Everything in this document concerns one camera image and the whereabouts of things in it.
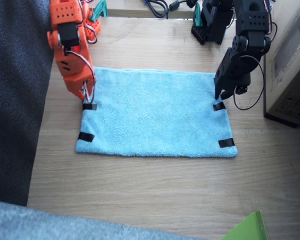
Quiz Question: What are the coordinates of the teal table clamp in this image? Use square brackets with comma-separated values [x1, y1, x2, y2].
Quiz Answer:
[89, 0, 108, 22]
[193, 2, 204, 28]

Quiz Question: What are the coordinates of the dark grey felt panel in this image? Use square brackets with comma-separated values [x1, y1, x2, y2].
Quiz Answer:
[0, 0, 55, 207]

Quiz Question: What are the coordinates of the green metal bracket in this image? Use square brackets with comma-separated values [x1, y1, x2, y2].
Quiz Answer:
[219, 210, 269, 240]

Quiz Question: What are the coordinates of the black cable with ferrite core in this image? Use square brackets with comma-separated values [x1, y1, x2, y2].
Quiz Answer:
[168, 0, 199, 12]

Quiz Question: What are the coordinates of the light grey felt panel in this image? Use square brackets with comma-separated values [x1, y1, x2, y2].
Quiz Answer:
[0, 199, 203, 240]

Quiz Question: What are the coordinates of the black tape strip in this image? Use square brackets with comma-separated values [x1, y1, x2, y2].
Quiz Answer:
[82, 102, 98, 112]
[217, 138, 236, 149]
[77, 131, 95, 143]
[212, 101, 227, 112]

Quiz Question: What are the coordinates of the brown cardboard box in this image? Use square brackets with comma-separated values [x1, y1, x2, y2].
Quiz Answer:
[263, 0, 300, 129]

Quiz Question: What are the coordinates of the coiled black cable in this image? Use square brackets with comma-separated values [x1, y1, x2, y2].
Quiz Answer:
[142, 0, 170, 20]

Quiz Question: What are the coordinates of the white red servo wire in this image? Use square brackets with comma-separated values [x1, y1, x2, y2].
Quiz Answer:
[84, 23, 99, 45]
[64, 49, 98, 105]

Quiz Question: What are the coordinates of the black red servo wire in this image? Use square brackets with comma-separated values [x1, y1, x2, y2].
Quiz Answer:
[233, 54, 266, 111]

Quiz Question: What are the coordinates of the light blue towel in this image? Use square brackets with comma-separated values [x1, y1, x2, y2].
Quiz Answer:
[75, 66, 239, 159]

